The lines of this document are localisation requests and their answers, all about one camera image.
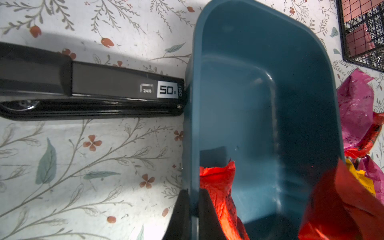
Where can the pink tea bag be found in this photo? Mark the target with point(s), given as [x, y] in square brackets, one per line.
[374, 173]
[355, 99]

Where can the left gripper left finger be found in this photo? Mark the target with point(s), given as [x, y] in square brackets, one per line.
[180, 223]

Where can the teal plastic storage box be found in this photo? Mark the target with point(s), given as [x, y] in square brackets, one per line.
[261, 93]

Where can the yellow tea bag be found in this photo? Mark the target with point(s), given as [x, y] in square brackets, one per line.
[360, 175]

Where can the black stapler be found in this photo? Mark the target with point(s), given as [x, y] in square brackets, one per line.
[43, 85]

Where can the red tea bag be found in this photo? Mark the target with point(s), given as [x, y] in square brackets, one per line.
[218, 182]
[341, 208]

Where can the black wire desk organizer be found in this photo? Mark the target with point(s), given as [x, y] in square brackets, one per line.
[361, 24]

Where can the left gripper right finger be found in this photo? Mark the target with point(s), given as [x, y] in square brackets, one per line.
[209, 224]

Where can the floral table mat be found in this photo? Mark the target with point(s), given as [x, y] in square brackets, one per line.
[80, 179]

